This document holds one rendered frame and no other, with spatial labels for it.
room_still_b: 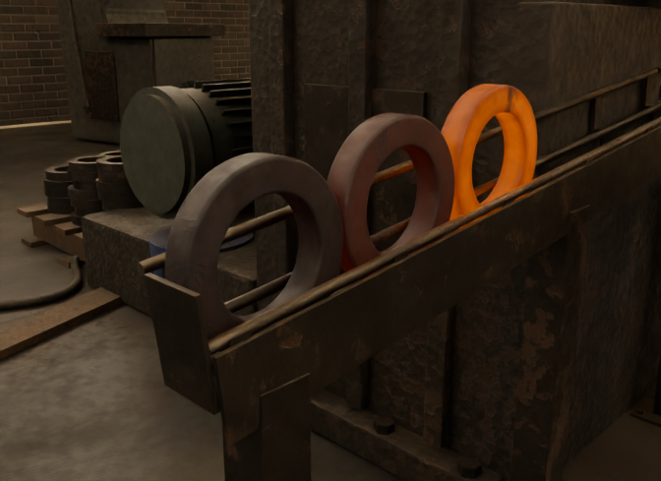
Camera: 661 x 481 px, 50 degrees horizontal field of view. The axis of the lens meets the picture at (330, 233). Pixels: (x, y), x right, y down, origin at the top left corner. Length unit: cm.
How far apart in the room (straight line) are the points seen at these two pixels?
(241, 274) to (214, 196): 122
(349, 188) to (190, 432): 102
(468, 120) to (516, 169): 15
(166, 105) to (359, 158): 137
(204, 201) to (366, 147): 19
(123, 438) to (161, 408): 13
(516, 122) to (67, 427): 119
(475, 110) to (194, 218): 38
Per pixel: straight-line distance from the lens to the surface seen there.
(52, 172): 294
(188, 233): 57
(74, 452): 161
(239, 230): 68
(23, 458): 162
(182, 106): 200
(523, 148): 94
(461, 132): 82
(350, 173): 68
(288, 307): 62
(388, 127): 71
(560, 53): 116
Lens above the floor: 83
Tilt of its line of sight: 16 degrees down
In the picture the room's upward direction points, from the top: straight up
